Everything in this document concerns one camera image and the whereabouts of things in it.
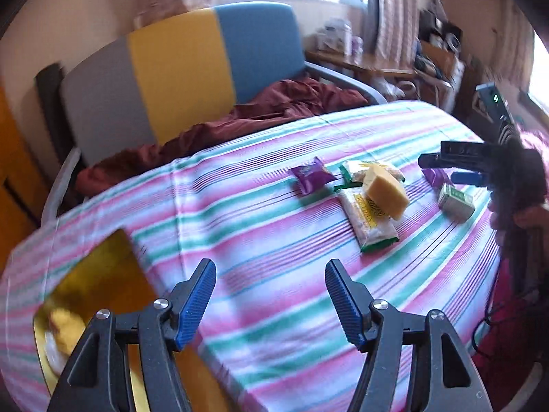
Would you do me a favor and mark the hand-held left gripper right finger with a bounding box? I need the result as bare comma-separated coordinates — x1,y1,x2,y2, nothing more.
325,260,494,412

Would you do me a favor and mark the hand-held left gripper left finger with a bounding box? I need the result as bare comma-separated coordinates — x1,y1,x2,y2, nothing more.
46,258,217,412

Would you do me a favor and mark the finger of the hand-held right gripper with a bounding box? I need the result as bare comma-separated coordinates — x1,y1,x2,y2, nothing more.
418,141,494,170
450,172,490,186

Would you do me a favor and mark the green white small box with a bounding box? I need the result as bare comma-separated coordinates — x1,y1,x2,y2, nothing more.
437,182,476,221

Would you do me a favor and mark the purple snack packet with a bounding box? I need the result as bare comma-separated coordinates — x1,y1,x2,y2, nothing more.
422,167,455,187
292,157,337,196

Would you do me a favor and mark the green edged cracker packet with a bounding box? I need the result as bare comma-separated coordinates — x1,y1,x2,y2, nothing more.
337,186,399,253
339,161,404,190

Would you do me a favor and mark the yellow sponge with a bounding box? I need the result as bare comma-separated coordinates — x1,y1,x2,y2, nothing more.
362,164,409,219

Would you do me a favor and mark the square gold tin box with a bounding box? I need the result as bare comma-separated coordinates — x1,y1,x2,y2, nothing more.
33,228,232,412

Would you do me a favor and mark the yellow snack packet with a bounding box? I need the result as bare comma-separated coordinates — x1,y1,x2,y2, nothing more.
48,307,93,355

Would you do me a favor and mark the person's right hand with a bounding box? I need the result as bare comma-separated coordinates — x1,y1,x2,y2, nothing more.
490,205,549,233

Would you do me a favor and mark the cardboard box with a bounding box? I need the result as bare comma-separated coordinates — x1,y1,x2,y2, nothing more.
418,41,459,78

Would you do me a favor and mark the striped bedsheet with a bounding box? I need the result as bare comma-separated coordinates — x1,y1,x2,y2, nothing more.
0,100,515,412

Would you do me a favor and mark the wooden desk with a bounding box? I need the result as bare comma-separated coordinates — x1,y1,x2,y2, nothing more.
306,47,455,95

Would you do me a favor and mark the red cloth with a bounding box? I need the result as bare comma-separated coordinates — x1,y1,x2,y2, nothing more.
474,266,549,400

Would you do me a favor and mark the white carton box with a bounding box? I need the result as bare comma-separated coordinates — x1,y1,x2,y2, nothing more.
317,18,353,52

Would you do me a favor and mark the maroon blanket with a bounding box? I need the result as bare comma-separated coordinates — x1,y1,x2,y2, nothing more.
77,78,370,194

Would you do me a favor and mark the grey yellow blue padded chair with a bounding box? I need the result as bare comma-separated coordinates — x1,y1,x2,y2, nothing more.
40,2,389,224

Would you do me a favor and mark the wooden wardrobe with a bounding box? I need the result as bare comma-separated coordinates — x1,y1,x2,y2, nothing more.
0,81,52,245

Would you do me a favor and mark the black rolled mat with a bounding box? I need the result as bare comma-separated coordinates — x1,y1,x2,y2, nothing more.
35,64,78,168

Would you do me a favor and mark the black cable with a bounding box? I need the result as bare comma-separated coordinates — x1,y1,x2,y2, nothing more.
472,283,541,355

